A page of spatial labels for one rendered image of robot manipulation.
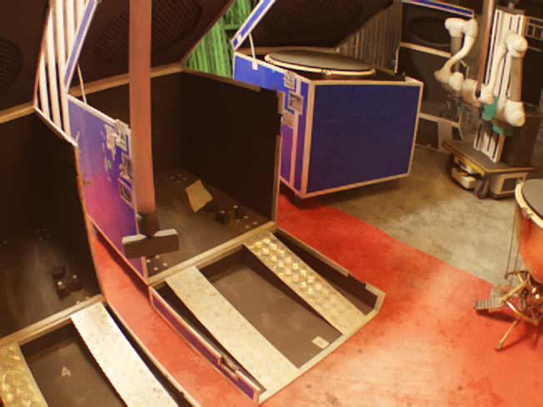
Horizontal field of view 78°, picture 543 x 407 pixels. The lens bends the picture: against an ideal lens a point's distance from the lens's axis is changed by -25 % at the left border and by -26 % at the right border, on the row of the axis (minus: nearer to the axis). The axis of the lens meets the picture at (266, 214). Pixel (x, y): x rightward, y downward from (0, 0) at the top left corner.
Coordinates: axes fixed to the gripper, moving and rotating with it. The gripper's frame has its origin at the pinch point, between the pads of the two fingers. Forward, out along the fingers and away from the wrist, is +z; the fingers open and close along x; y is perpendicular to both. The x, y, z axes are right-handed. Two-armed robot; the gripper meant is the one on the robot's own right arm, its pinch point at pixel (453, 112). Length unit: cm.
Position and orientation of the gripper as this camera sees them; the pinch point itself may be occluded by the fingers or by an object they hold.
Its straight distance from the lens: 374.2
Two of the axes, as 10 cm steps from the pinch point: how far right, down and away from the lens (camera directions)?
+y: 9.5, -1.1, 2.8
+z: -0.5, 8.5, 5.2
